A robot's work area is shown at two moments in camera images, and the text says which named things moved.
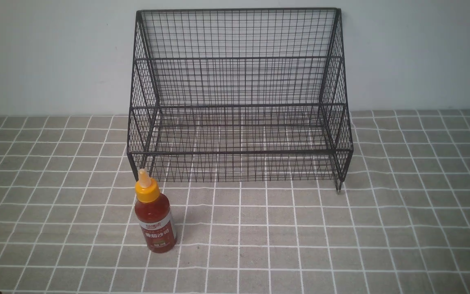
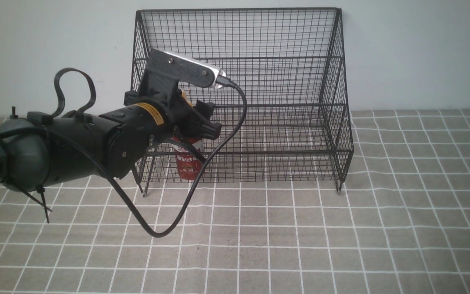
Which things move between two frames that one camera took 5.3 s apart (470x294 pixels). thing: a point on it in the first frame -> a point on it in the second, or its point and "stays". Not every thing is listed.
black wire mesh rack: x=247 y=94 stays
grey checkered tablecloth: x=55 y=202 stays
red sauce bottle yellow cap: x=152 y=210 -> x=187 y=165
